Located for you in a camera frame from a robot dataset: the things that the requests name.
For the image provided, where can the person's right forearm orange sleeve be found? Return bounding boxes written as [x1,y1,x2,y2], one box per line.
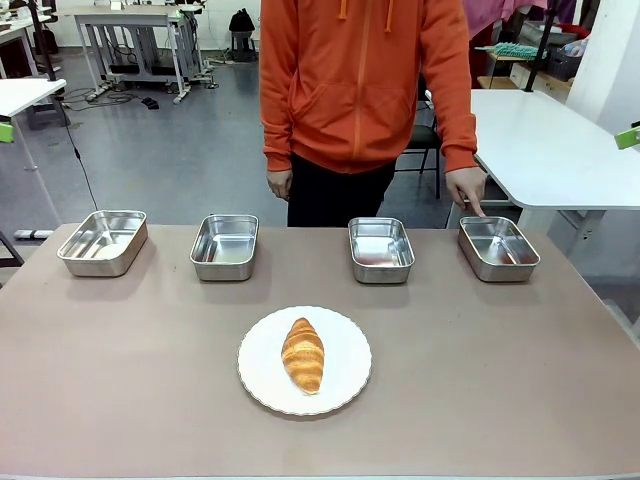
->
[260,84,301,174]

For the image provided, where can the small white table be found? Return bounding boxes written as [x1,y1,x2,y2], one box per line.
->
[0,78,68,226]

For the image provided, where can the grey workbench desk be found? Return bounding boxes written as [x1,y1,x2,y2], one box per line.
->
[73,4,211,105]

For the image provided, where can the person's left forearm orange sleeve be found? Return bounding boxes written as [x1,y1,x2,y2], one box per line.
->
[428,84,480,174]

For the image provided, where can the white scalloped plate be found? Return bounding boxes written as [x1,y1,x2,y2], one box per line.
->
[237,305,373,417]

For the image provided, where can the black hanging cable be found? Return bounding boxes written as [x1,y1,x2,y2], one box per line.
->
[53,94,100,212]

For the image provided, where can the white side table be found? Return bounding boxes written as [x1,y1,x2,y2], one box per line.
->
[470,88,640,236]

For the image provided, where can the golden croissant bread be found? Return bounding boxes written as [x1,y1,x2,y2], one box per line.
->
[280,317,326,396]

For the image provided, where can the person's right hand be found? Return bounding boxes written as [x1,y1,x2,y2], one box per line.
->
[266,169,294,202]

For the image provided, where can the orange hoodie torso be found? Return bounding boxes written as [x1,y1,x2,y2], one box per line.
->
[259,0,471,175]

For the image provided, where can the grey plastic crate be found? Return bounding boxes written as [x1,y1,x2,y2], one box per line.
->
[546,47,584,83]

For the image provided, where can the black stand pole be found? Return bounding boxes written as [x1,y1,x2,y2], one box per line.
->
[27,0,58,82]

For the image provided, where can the rectangular steel container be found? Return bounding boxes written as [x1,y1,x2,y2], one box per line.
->
[457,215,542,283]
[189,214,260,282]
[347,216,416,285]
[56,209,149,278]

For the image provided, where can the black camera pole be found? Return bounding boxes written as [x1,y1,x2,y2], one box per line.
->
[522,0,559,95]

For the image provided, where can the black backpack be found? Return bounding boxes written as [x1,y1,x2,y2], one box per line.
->
[228,8,257,34]

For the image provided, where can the black trousers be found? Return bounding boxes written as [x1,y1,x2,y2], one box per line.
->
[287,152,397,229]

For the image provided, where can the black stool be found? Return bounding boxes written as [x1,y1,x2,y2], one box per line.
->
[229,30,259,64]

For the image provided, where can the teal mop head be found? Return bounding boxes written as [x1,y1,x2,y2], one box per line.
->
[474,41,550,60]

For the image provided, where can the black metal chair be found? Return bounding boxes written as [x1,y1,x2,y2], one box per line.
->
[397,94,444,200]

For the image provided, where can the person's left hand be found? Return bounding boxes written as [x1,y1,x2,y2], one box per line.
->
[444,166,489,218]

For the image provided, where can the person in pink top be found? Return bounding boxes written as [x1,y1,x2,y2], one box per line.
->
[462,0,531,90]

